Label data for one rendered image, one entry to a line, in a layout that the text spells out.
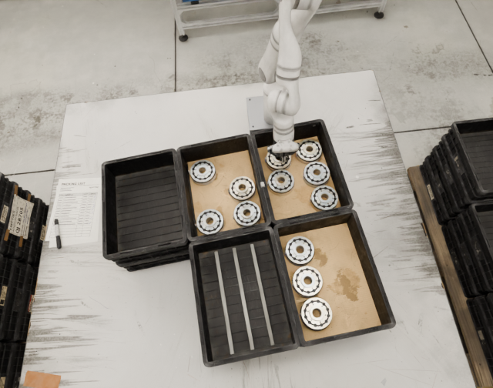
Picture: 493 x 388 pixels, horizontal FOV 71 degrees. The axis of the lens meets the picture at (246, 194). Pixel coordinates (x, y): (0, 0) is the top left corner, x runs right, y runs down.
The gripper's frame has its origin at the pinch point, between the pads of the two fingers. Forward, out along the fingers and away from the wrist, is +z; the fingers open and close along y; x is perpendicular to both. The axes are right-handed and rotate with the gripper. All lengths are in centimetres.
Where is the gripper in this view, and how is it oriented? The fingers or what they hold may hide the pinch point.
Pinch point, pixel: (283, 158)
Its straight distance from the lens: 138.5
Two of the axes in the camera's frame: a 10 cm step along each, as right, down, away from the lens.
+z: 0.9, 4.7, 8.8
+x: 0.6, 8.8, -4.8
